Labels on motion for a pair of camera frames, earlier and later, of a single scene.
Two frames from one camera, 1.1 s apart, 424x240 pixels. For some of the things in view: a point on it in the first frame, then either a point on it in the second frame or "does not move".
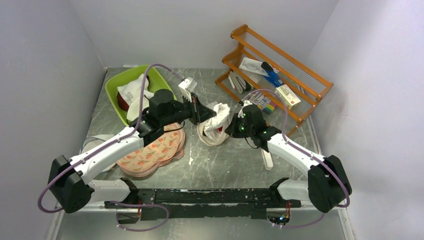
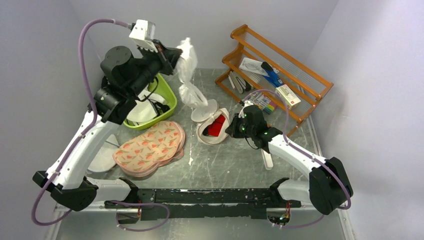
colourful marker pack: x=262 y=101 does not move
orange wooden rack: x=258 y=65 does not move
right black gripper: x=232 y=130 does not move
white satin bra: x=222 y=111 → x=186 y=64
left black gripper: x=199 y=112 → x=167 y=56
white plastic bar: x=267 y=159 does not move
